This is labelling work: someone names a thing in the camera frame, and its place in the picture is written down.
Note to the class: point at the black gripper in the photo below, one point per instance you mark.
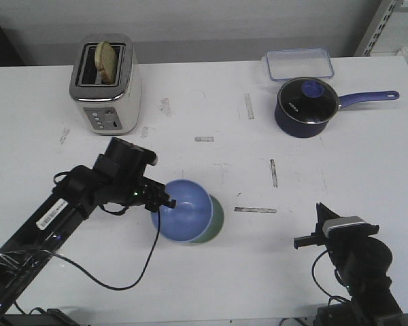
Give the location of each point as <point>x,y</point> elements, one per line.
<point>339,240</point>
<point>136,192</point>

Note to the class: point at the blue bowl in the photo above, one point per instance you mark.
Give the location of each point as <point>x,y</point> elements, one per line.
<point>191,216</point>

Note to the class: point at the green bowl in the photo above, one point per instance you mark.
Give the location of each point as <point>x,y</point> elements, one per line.
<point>216,223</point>

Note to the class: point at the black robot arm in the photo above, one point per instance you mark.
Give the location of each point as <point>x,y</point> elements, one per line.
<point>117,177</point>
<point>361,263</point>

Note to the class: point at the glass pot lid blue knob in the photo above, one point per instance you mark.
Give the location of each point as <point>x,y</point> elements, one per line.
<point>308,100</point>

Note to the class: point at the cream and steel toaster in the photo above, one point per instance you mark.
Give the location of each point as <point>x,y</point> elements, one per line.
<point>107,109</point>

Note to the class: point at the bread slice in toaster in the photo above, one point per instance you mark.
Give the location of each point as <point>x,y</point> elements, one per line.
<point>106,62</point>

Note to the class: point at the clear plastic food container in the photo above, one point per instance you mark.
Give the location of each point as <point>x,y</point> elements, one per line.
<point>282,65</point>

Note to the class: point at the black object at back left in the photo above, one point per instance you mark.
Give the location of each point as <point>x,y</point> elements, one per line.
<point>1,44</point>

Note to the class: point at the grey metal shelf upright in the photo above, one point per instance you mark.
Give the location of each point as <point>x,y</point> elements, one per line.
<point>376,27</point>

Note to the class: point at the blue saucepan with handle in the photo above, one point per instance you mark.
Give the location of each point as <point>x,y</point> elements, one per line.
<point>301,130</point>

